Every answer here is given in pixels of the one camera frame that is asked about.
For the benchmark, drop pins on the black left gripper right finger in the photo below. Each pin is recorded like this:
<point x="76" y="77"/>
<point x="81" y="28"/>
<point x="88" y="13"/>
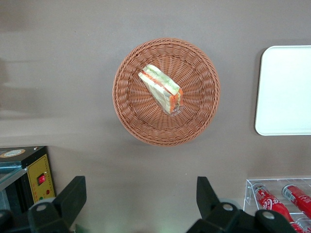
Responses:
<point x="209" y="199"/>

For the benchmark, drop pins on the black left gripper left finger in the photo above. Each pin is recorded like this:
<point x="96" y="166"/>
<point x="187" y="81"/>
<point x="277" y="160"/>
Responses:
<point x="70" y="194"/>

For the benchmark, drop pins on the triangle sandwich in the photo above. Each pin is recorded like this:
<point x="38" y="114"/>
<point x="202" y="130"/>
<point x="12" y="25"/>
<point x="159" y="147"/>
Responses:
<point x="159" y="88"/>

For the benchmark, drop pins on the round brown wicker basket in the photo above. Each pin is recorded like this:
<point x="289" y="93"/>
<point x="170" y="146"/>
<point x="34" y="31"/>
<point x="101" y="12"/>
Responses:
<point x="194" y="72"/>

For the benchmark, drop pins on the cream plastic serving tray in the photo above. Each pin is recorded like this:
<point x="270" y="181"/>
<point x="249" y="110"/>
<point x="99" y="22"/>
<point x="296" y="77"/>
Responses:
<point x="286" y="89"/>

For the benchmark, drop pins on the clear acrylic bottle rack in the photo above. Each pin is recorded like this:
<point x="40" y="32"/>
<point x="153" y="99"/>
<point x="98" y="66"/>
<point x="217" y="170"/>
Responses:
<point x="248" y="194"/>

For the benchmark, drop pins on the black food warmer cabinet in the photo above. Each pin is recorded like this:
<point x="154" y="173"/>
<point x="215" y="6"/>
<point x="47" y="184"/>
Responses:
<point x="39" y="167"/>

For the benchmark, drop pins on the red cola bottle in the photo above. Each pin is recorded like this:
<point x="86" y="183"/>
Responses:
<point x="300" y="197"/>
<point x="269" y="204"/>

